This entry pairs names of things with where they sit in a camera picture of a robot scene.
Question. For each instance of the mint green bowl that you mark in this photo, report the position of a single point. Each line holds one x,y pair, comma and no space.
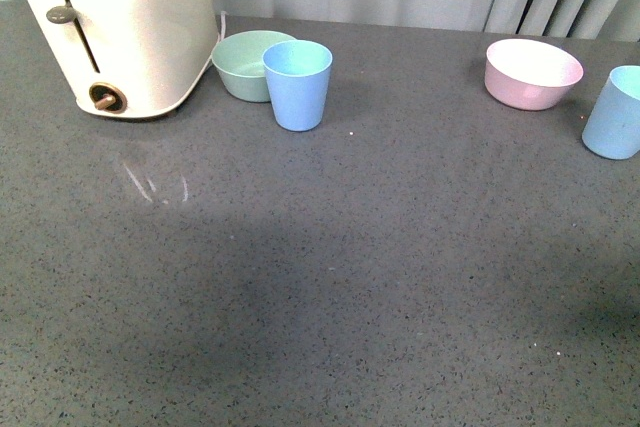
238,60

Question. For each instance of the light blue cup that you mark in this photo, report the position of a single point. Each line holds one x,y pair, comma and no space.
612,130

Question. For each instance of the white toaster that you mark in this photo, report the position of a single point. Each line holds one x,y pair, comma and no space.
129,59

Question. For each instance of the pink bowl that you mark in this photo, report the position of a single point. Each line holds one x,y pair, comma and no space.
529,75

